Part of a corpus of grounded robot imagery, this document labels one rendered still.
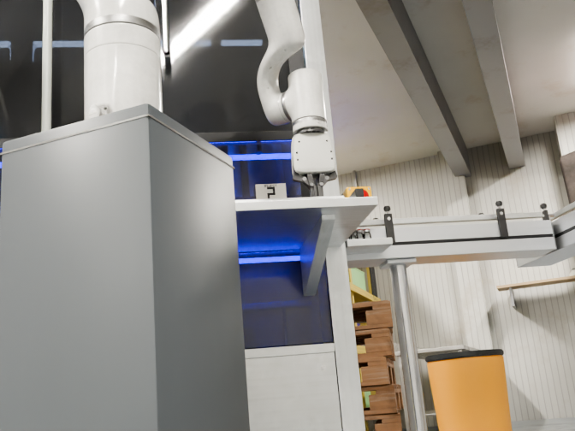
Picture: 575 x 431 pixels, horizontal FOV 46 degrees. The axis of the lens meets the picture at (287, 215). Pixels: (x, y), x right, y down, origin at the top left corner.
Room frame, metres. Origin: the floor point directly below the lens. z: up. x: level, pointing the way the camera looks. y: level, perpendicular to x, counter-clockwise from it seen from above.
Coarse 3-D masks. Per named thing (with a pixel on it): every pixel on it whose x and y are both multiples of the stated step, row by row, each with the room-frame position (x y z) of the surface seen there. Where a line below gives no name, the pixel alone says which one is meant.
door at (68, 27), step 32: (0, 0) 1.67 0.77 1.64; (32, 0) 1.69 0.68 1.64; (64, 0) 1.70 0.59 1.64; (0, 32) 1.67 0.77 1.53; (32, 32) 1.69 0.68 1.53; (64, 32) 1.70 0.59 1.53; (0, 64) 1.67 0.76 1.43; (32, 64) 1.69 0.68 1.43; (64, 64) 1.70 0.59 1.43; (0, 96) 1.67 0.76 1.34; (32, 96) 1.69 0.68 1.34; (64, 96) 1.70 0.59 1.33; (0, 128) 1.67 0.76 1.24; (32, 128) 1.69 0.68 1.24
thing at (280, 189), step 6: (258, 186) 1.77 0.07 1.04; (264, 186) 1.77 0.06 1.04; (270, 186) 1.77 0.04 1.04; (276, 186) 1.78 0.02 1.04; (282, 186) 1.78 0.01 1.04; (258, 192) 1.77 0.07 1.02; (264, 192) 1.77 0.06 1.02; (270, 192) 1.77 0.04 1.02; (276, 192) 1.78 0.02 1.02; (282, 192) 1.78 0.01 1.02; (258, 198) 1.77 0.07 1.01; (264, 198) 1.77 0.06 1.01
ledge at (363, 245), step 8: (352, 240) 1.81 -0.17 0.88; (360, 240) 1.81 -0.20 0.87; (368, 240) 1.82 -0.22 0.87; (376, 240) 1.82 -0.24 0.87; (384, 240) 1.82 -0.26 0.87; (392, 240) 1.83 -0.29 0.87; (352, 248) 1.84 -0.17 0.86; (360, 248) 1.85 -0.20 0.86; (368, 248) 1.86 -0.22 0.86; (376, 248) 1.87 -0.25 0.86; (384, 248) 1.88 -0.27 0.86
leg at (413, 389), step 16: (400, 272) 1.98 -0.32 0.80; (400, 288) 1.98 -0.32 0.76; (400, 304) 1.98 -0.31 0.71; (400, 320) 1.98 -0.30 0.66; (400, 336) 1.99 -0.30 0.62; (400, 352) 2.00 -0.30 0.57; (416, 352) 1.99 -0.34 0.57; (416, 368) 1.98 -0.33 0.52; (416, 384) 1.98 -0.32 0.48; (416, 400) 1.98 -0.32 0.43; (416, 416) 1.98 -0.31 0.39
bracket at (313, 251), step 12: (324, 216) 1.45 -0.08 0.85; (324, 228) 1.48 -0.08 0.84; (312, 240) 1.58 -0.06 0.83; (324, 240) 1.53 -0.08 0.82; (300, 252) 1.77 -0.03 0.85; (312, 252) 1.60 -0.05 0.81; (324, 252) 1.58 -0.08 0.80; (312, 264) 1.63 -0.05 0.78; (312, 276) 1.68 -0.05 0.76; (312, 288) 1.74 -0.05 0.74
